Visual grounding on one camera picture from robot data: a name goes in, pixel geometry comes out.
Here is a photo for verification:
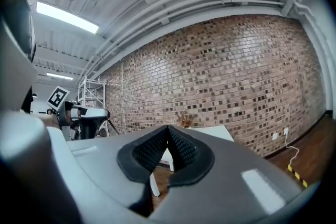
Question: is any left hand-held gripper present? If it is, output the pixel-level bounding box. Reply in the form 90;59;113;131
47;85;111;140

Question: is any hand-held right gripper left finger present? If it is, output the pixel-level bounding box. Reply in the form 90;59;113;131
48;124;169;218

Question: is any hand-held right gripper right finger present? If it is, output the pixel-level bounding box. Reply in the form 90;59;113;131
149;124;312;224

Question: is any metal scaffold rack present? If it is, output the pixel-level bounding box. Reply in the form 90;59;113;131
77;76;119;137

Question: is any ceiling light panel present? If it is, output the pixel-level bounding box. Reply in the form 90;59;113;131
46;72;74;81
35;1;100;35

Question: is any white table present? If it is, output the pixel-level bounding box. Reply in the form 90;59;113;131
149;124;235;198

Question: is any black yellow floor strip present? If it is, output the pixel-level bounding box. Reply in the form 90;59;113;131
287;163;310;189

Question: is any dried brown plant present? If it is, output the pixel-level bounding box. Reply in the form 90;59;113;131
176;111;195;129

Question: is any thin white cable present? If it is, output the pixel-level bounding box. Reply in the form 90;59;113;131
284;133;301;166

